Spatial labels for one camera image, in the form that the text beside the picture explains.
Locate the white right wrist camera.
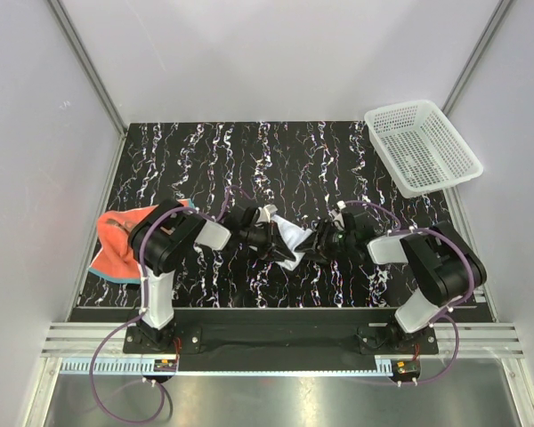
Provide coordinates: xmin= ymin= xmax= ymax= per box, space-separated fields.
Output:
xmin=330 ymin=201 xmax=346 ymax=224

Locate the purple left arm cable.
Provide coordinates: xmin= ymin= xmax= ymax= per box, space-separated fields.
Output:
xmin=88 ymin=184 xmax=255 ymax=427

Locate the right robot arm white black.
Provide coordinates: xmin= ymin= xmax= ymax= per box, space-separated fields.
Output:
xmin=295 ymin=213 xmax=487 ymax=353

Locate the white plastic mesh basket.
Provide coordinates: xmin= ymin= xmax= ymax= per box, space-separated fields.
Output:
xmin=364 ymin=100 xmax=483 ymax=198

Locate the orange patterned towel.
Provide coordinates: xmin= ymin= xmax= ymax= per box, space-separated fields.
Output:
xmin=89 ymin=200 xmax=206 ymax=284

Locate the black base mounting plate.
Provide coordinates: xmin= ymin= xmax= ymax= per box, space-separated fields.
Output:
xmin=124 ymin=308 xmax=439 ymax=357

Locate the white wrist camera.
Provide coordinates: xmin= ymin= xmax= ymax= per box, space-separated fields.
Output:
xmin=330 ymin=201 xmax=346 ymax=224
xmin=257 ymin=205 xmax=278 ymax=222

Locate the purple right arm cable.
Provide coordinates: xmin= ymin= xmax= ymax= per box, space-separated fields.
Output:
xmin=337 ymin=200 xmax=477 ymax=387

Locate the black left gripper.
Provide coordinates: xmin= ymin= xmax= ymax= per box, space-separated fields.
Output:
xmin=240 ymin=221 xmax=295 ymax=263

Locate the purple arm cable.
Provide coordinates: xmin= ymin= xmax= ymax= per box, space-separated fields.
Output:
xmin=88 ymin=184 xmax=255 ymax=427
xmin=337 ymin=200 xmax=477 ymax=387

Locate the white terry towel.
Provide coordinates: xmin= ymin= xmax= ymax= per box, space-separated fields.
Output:
xmin=266 ymin=213 xmax=312 ymax=271

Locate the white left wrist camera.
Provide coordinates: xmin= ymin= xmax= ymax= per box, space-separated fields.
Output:
xmin=257 ymin=205 xmax=278 ymax=222

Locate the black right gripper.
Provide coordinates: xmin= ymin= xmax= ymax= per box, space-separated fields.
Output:
xmin=295 ymin=218 xmax=355 ymax=264

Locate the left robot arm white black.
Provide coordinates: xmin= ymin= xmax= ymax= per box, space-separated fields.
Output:
xmin=128 ymin=200 xmax=296 ymax=352

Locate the aluminium frame rail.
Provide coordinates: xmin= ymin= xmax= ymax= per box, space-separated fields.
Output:
xmin=41 ymin=323 xmax=523 ymax=377

